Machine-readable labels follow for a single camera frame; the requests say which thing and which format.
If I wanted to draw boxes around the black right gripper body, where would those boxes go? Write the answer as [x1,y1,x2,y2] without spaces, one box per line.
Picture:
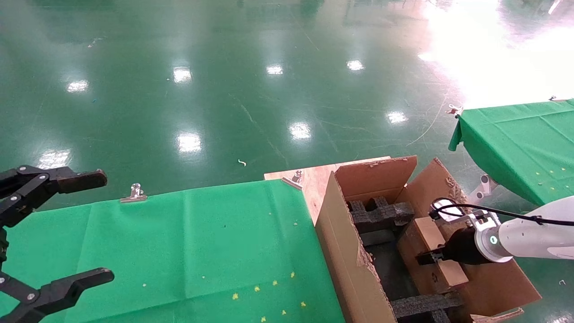
[442,227,485,265]

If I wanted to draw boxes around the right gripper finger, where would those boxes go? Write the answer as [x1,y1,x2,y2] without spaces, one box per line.
[416,250,449,266]

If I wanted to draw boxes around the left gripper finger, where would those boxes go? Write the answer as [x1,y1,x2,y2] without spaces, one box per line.
[0,268,115,323]
[0,165,108,229]

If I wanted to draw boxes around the small brown cardboard box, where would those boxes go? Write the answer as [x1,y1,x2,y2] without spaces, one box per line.
[397,217,469,294]

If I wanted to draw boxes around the large open cardboard carton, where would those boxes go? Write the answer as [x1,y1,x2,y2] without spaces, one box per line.
[314,155,542,323]

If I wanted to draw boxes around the green tablecloth with clips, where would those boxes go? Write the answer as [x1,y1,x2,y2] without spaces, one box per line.
[0,179,346,323]

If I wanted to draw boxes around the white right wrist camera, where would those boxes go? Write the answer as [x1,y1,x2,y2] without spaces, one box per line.
[430,199,500,231]

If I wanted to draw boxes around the white table leg bracket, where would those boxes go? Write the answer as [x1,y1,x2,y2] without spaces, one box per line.
[469,174,499,201]

